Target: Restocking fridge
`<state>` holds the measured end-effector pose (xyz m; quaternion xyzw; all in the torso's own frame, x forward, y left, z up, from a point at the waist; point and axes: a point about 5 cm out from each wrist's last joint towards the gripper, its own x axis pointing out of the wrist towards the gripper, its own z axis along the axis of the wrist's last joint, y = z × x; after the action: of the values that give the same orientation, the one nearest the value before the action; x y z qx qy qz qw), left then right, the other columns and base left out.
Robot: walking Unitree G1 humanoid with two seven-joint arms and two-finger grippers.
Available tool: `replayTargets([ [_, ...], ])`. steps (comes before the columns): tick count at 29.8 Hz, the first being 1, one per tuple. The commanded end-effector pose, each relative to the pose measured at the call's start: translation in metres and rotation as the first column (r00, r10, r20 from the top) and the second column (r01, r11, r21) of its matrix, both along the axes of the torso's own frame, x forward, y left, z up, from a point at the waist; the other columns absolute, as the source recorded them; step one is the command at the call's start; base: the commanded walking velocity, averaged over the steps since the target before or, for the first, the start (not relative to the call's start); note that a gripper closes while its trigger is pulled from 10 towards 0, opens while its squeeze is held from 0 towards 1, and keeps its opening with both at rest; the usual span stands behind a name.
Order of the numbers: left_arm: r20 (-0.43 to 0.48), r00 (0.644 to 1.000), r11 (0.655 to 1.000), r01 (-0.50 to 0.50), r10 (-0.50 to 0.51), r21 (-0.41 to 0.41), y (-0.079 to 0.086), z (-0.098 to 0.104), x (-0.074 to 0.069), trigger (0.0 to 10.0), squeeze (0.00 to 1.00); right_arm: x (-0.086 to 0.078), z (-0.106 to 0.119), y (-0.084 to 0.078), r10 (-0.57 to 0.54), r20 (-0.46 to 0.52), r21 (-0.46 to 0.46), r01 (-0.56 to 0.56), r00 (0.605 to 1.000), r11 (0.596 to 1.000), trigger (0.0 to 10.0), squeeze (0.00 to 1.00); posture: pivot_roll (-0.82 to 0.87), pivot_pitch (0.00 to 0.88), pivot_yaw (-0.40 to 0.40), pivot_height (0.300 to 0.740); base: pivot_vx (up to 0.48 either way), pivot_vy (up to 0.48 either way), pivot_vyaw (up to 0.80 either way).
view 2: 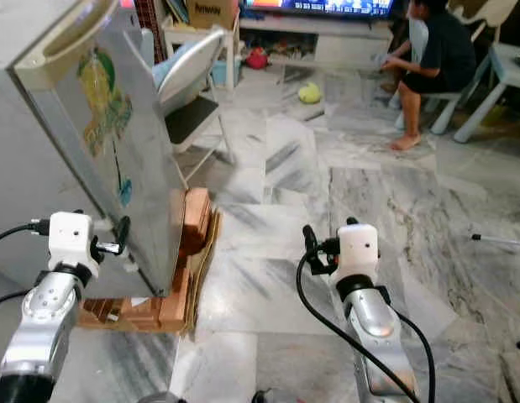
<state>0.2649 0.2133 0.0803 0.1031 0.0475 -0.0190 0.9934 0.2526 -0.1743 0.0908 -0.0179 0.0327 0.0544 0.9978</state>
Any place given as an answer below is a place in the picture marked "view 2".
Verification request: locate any grey fridge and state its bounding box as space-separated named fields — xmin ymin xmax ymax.
xmin=0 ymin=0 xmax=139 ymax=299

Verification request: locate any red brick stack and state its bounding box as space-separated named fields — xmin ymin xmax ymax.
xmin=83 ymin=186 xmax=210 ymax=332

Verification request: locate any brown cardboard sheet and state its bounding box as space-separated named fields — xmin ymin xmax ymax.
xmin=192 ymin=208 xmax=223 ymax=332

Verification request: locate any yellow green plush toy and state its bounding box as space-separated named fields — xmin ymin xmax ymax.
xmin=297 ymin=82 xmax=323 ymax=104

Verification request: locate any white stick black tip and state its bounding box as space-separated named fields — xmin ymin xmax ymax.
xmin=472 ymin=234 xmax=520 ymax=247

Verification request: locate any white television stand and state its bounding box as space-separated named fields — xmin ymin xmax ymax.
xmin=239 ymin=17 xmax=395 ymax=72

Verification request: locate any white folding chair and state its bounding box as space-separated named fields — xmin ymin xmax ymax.
xmin=157 ymin=28 xmax=235 ymax=165

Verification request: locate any red toy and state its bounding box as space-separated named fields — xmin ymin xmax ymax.
xmin=245 ymin=48 xmax=271 ymax=71

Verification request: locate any child in dark shirt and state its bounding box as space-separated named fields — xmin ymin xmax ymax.
xmin=377 ymin=0 xmax=479 ymax=152

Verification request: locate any blue storage box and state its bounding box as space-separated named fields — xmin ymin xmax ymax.
xmin=213 ymin=59 xmax=232 ymax=85

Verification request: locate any white side table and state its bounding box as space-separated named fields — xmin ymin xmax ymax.
xmin=163 ymin=18 xmax=239 ymax=89

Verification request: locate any flat screen television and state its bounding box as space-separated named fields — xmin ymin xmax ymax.
xmin=241 ymin=0 xmax=395 ymax=19

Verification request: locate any light blue plastic table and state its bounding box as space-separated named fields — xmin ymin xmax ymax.
xmin=453 ymin=42 xmax=520 ymax=144

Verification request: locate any colourful picture book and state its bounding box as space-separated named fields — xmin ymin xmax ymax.
xmin=165 ymin=0 xmax=192 ymax=22

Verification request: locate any brown Amway cardboard box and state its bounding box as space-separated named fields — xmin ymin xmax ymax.
xmin=188 ymin=0 xmax=239 ymax=30

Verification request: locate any beige high chair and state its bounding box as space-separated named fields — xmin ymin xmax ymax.
xmin=453 ymin=0 xmax=520 ymax=43

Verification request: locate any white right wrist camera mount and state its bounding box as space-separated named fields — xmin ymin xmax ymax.
xmin=335 ymin=222 xmax=381 ymax=282

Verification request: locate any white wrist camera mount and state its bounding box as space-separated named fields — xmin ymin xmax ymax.
xmin=48 ymin=212 xmax=101 ymax=278
xmin=335 ymin=222 xmax=381 ymax=282

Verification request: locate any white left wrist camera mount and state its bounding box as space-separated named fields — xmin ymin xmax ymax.
xmin=48 ymin=212 xmax=101 ymax=278

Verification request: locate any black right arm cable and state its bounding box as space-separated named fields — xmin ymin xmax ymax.
xmin=390 ymin=311 xmax=437 ymax=403
xmin=296 ymin=252 xmax=420 ymax=403

